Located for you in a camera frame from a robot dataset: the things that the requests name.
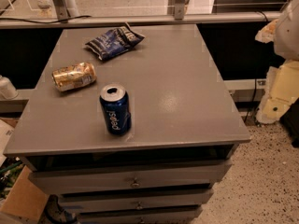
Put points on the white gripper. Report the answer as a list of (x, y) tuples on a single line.
[(289, 34)]

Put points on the blue pepsi can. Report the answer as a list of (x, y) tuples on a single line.
[(114, 101)]

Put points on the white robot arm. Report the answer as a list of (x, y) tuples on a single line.
[(283, 33)]

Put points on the gold crushed soda can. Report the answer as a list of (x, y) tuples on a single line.
[(74, 76)]

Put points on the grey drawer cabinet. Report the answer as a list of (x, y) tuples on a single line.
[(184, 129)]

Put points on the blue chip bag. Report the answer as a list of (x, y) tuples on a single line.
[(114, 42)]

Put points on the top drawer knob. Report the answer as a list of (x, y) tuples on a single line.
[(135, 184)]

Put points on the drawer knob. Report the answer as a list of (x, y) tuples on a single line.
[(139, 206), (135, 184)]

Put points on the middle drawer knob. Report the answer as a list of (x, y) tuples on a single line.
[(139, 206)]

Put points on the white cylinder object left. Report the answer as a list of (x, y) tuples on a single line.
[(7, 90)]

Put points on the brown cardboard box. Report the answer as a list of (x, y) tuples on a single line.
[(25, 203)]

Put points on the grey metal rail frame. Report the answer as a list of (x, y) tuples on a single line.
[(99, 13)]

